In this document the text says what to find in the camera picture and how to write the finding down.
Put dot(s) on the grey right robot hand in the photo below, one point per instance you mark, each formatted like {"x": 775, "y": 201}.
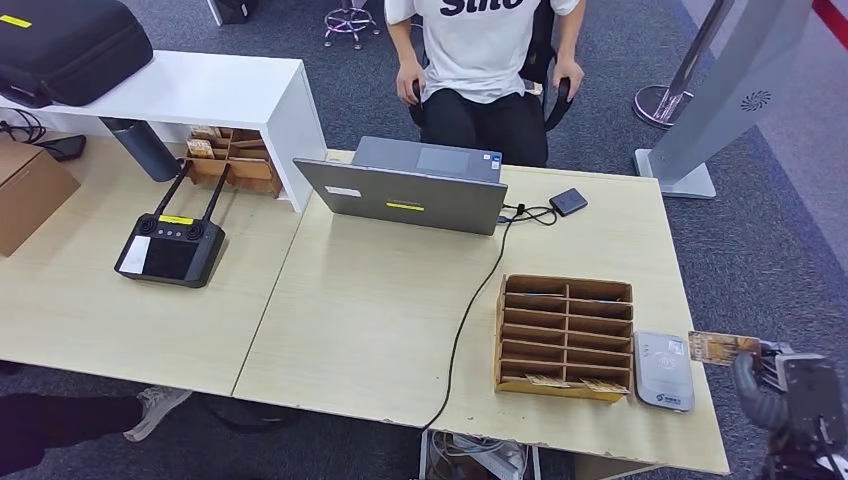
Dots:
{"x": 752, "y": 391}

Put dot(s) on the person's left hand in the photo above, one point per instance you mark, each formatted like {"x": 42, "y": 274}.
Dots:
{"x": 568, "y": 76}

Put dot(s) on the person's right hand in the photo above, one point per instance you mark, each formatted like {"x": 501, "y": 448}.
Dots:
{"x": 409, "y": 83}

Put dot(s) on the patterned ID card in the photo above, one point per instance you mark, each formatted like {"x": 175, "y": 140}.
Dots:
{"x": 719, "y": 348}

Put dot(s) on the grey card reader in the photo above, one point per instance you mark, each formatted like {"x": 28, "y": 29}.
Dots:
{"x": 662, "y": 371}

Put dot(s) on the wooden card slot organizer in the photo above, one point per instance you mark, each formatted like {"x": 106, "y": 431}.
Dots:
{"x": 566, "y": 331}

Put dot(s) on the person's left forearm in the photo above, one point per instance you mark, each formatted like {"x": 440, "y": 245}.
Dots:
{"x": 571, "y": 33}

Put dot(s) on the person's right forearm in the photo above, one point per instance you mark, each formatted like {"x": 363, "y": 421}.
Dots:
{"x": 403, "y": 43}

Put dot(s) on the person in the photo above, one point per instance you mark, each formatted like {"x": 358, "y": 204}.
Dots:
{"x": 484, "y": 46}

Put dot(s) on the patterned room key card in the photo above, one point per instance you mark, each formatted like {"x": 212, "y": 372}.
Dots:
{"x": 604, "y": 386}
{"x": 546, "y": 381}

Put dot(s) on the wooden organizer with card stacks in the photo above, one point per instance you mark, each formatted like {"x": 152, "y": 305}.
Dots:
{"x": 248, "y": 169}

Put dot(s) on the person's leg with sneaker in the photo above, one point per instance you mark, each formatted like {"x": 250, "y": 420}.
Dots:
{"x": 60, "y": 417}

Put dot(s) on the black office chair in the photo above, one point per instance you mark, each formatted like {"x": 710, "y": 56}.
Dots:
{"x": 538, "y": 53}

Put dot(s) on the chrome stool base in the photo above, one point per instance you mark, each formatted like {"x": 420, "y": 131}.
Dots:
{"x": 350, "y": 23}

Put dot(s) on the grey laptop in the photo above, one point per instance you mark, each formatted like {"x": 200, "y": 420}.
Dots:
{"x": 411, "y": 199}

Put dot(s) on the small black device box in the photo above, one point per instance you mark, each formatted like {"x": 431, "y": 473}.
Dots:
{"x": 568, "y": 202}

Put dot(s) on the silver kiosk stand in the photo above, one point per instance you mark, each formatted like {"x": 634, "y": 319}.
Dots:
{"x": 729, "y": 99}

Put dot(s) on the black bin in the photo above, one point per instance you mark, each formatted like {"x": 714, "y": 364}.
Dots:
{"x": 232, "y": 10}

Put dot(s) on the white shelf riser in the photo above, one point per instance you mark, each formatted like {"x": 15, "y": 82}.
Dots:
{"x": 199, "y": 86}

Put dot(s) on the red barrier belt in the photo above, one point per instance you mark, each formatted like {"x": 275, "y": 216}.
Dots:
{"x": 836, "y": 20}

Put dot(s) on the grey cylindrical bottle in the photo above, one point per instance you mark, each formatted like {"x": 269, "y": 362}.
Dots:
{"x": 142, "y": 149}

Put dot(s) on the black remote controller with antennas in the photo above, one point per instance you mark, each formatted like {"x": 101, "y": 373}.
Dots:
{"x": 169, "y": 255}

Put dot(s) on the black carrying case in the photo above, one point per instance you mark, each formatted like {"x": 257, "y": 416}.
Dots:
{"x": 66, "y": 46}

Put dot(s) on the black pouch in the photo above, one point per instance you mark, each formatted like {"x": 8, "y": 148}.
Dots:
{"x": 63, "y": 148}

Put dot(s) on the brown cardboard box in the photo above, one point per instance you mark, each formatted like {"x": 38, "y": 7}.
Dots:
{"x": 30, "y": 192}

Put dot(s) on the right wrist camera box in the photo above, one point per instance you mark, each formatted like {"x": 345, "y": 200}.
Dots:
{"x": 811, "y": 397}

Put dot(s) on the chrome stanchion post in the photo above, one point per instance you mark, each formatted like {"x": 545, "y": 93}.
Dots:
{"x": 656, "y": 102}

